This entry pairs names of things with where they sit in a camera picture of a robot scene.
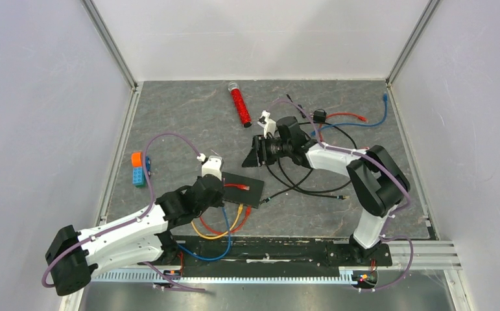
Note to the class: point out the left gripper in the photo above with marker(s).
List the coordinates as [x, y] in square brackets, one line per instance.
[218, 201]

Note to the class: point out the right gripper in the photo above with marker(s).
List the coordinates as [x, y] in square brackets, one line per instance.
[259, 150]

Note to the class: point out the black network switch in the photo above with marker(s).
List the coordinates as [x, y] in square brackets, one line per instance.
[242, 190]

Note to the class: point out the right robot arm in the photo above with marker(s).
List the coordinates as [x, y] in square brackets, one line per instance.
[378, 182]

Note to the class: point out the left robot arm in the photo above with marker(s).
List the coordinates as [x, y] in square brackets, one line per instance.
[75, 257]

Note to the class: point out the red glitter tube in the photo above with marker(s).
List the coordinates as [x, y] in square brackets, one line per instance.
[240, 104]

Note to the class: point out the blue orange toy bricks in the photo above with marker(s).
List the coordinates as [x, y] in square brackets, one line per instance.
[141, 167]

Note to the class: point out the black power adapter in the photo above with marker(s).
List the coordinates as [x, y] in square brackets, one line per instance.
[318, 116]

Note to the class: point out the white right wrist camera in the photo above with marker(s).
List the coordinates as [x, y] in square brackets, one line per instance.
[268, 125]

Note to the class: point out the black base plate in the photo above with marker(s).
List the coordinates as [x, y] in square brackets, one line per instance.
[270, 256]

